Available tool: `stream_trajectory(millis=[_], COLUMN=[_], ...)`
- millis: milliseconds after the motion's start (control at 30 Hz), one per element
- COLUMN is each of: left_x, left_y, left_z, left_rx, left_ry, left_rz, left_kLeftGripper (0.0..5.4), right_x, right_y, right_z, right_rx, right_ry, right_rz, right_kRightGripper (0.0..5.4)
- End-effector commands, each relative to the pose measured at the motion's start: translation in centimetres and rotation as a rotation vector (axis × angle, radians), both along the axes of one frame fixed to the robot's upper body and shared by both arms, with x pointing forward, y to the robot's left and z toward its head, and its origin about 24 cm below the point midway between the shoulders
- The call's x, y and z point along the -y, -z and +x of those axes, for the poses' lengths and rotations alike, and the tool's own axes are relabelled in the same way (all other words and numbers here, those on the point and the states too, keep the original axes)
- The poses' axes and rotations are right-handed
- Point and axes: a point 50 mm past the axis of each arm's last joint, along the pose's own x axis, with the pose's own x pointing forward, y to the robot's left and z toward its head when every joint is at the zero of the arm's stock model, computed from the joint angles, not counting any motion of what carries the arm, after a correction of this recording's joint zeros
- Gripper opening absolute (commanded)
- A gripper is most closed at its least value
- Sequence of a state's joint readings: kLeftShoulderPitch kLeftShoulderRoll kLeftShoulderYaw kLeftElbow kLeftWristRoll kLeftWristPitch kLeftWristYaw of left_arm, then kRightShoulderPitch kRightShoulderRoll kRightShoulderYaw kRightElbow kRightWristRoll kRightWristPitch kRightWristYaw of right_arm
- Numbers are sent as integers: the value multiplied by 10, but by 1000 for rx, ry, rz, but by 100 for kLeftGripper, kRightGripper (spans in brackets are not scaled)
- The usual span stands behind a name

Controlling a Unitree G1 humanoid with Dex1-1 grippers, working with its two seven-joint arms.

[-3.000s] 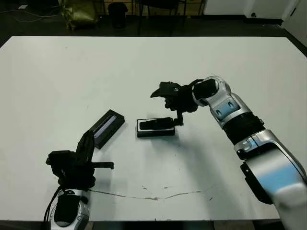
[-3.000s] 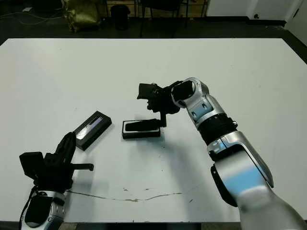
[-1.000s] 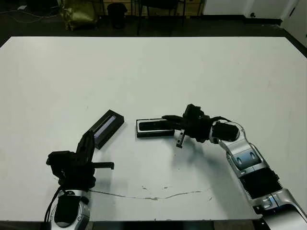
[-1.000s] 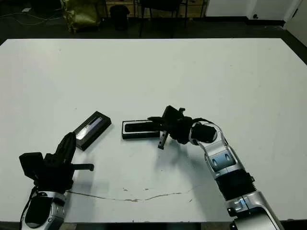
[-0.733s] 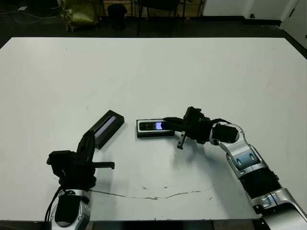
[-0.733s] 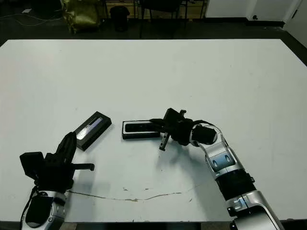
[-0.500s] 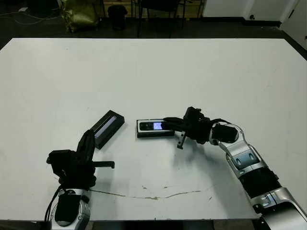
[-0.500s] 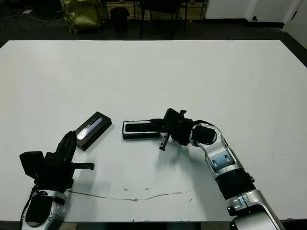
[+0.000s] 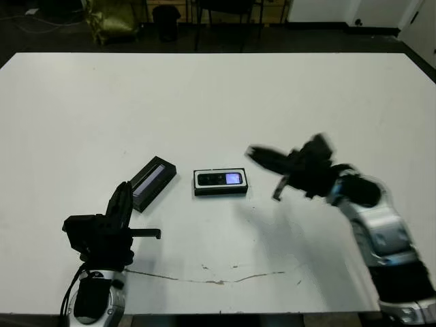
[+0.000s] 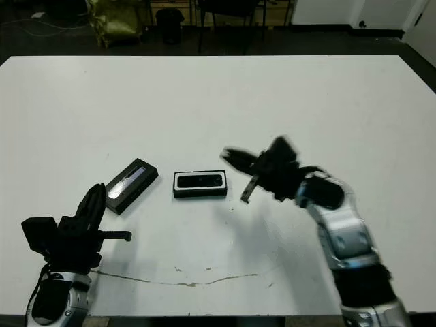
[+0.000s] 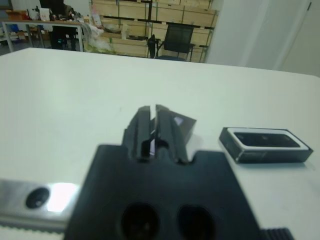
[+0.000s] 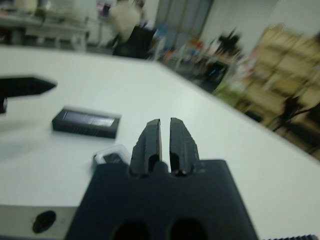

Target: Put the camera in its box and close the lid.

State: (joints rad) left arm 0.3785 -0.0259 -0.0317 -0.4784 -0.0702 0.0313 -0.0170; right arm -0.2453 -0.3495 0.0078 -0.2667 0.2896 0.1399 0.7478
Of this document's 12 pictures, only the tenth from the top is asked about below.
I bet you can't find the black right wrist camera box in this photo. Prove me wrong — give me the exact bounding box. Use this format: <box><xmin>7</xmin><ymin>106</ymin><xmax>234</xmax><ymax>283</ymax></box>
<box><xmin>267</xmin><ymin>136</ymin><xmax>300</xmax><ymax>166</ymax></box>

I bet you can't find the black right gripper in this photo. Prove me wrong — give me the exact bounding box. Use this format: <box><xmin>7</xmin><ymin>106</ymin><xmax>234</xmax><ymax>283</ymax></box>
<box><xmin>221</xmin><ymin>146</ymin><xmax>305</xmax><ymax>204</ymax></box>

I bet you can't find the black box base white insert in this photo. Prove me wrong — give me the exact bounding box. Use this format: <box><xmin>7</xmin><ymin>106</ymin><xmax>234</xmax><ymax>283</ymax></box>
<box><xmin>172</xmin><ymin>169</ymin><xmax>228</xmax><ymax>200</ymax></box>

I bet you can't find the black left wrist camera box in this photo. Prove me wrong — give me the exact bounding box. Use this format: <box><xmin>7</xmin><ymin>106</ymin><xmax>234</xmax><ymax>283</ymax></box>
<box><xmin>20</xmin><ymin>217</ymin><xmax>61</xmax><ymax>255</ymax></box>

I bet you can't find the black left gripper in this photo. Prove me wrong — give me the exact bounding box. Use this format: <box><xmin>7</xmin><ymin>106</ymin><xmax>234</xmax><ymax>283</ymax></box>
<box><xmin>46</xmin><ymin>183</ymin><xmax>133</xmax><ymax>275</ymax></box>

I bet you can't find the black bar-shaped camera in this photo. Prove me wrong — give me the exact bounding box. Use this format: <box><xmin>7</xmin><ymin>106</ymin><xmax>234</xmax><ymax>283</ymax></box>
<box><xmin>176</xmin><ymin>173</ymin><xmax>224</xmax><ymax>189</ymax></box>

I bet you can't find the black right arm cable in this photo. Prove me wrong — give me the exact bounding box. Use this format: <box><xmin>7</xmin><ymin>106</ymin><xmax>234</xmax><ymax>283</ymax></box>
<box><xmin>299</xmin><ymin>165</ymin><xmax>331</xmax><ymax>178</ymax></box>

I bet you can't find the black waste bin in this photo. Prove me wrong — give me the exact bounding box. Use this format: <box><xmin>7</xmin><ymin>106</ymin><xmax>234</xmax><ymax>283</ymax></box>
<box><xmin>155</xmin><ymin>8</ymin><xmax>185</xmax><ymax>45</ymax></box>

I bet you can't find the black chair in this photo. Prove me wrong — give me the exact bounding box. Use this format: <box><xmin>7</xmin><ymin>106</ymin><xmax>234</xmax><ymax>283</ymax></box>
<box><xmin>198</xmin><ymin>0</ymin><xmax>266</xmax><ymax>55</ymax></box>

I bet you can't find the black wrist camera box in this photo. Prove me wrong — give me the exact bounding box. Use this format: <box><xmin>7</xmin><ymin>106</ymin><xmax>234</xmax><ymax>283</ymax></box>
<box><xmin>20</xmin><ymin>217</ymin><xmax>61</xmax><ymax>255</ymax></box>
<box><xmin>267</xmin><ymin>136</ymin><xmax>300</xmax><ymax>166</ymax></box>

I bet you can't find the yellow-green bag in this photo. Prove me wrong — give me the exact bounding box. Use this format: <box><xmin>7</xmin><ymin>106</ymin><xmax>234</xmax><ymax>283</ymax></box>
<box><xmin>87</xmin><ymin>0</ymin><xmax>144</xmax><ymax>48</ymax></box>

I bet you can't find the white floor cable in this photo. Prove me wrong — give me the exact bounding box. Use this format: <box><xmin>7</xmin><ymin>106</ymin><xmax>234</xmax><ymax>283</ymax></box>
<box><xmin>0</xmin><ymin>18</ymin><xmax>91</xmax><ymax>37</ymax></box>

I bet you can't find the white door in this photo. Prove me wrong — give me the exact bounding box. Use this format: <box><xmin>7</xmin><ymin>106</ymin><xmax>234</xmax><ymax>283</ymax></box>
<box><xmin>403</xmin><ymin>0</ymin><xmax>436</xmax><ymax>65</ymax></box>

